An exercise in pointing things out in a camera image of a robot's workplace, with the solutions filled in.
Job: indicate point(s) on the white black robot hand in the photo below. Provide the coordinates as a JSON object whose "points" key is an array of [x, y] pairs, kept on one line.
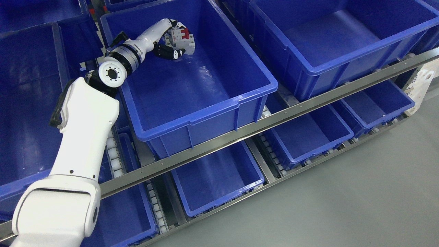
{"points": [[149, 39]]}

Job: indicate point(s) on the white circuit breaker red switch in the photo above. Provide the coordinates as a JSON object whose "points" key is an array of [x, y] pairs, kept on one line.
{"points": [[180, 38]]}

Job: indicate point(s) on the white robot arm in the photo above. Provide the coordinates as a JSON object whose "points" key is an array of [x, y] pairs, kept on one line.
{"points": [[62, 209]]}

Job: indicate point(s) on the large blue bin centre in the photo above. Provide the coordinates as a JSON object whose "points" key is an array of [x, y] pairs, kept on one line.
{"points": [[176, 105]]}

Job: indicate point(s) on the large blue bin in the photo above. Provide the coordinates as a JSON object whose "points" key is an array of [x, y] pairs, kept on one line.
{"points": [[33, 71], [313, 46], [176, 105]]}

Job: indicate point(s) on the large blue bin left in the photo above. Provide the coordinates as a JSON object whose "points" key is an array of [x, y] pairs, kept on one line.
{"points": [[33, 71]]}

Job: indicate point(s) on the lower blue bin centre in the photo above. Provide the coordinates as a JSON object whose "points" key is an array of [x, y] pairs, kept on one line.
{"points": [[217, 178]]}

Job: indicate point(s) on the large blue bin right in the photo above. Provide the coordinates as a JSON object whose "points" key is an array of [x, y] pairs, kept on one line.
{"points": [[313, 46]]}

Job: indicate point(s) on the lower blue bin left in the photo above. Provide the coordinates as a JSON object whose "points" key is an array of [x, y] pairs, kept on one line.
{"points": [[125, 219]]}

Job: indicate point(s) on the lower blue bin far right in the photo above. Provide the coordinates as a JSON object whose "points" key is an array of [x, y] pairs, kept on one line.
{"points": [[373, 106]]}

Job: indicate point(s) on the steel shelf rail frame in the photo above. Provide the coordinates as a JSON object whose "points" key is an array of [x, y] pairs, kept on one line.
{"points": [[251, 133]]}

